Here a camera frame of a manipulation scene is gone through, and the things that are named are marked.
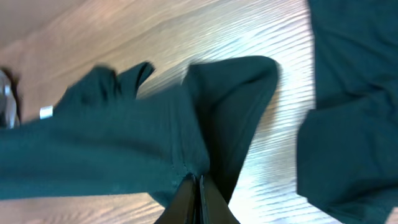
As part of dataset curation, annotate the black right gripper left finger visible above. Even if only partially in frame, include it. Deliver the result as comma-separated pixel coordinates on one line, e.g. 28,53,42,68
155,175,197,224

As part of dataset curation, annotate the plain black t-shirt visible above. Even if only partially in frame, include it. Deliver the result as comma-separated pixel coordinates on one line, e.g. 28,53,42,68
1,56,278,205

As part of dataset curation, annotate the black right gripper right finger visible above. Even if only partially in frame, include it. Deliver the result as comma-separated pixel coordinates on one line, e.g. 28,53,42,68
199,175,239,224

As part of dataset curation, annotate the black hydrogen logo shirt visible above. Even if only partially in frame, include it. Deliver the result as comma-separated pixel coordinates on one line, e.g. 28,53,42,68
297,0,397,223

